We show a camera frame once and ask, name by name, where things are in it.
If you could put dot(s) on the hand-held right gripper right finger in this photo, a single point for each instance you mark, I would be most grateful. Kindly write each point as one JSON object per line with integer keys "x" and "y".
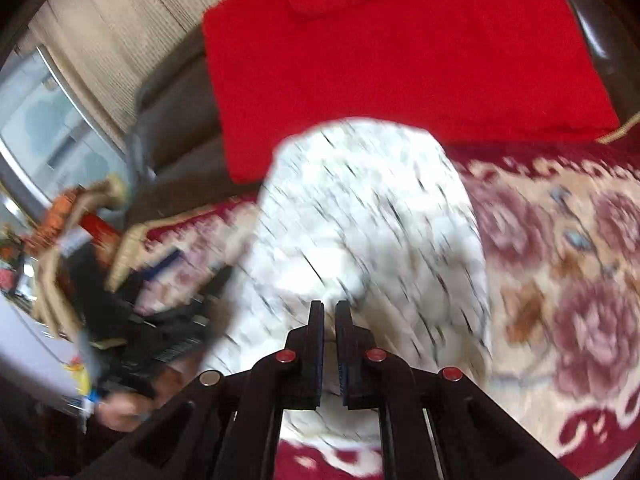
{"x": 345, "y": 355}

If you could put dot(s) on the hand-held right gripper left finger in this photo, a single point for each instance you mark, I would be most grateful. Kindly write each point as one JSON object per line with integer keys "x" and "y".
{"x": 314, "y": 350}

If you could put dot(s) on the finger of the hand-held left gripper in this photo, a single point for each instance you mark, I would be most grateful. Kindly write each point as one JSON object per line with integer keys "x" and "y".
{"x": 167, "y": 262}

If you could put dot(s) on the white black-veined shirt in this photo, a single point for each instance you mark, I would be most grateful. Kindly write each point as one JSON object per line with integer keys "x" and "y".
{"x": 370, "y": 230}

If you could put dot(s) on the person's left hand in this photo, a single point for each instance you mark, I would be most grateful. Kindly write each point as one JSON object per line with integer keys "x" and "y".
{"x": 125, "y": 410}

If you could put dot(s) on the brown sofa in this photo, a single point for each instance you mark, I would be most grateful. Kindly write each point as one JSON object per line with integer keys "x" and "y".
{"x": 175, "y": 125}

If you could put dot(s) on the window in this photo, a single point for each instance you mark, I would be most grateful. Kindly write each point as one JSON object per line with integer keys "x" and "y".
{"x": 45, "y": 115}

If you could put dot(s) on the maroon floral blanket gold trim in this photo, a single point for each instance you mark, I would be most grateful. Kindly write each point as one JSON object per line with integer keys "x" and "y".
{"x": 560, "y": 270}

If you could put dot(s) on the beige curtain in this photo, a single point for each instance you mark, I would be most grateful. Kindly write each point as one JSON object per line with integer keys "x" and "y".
{"x": 120, "y": 25}

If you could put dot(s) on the red blanket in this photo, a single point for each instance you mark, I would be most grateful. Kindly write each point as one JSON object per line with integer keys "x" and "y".
{"x": 400, "y": 50}

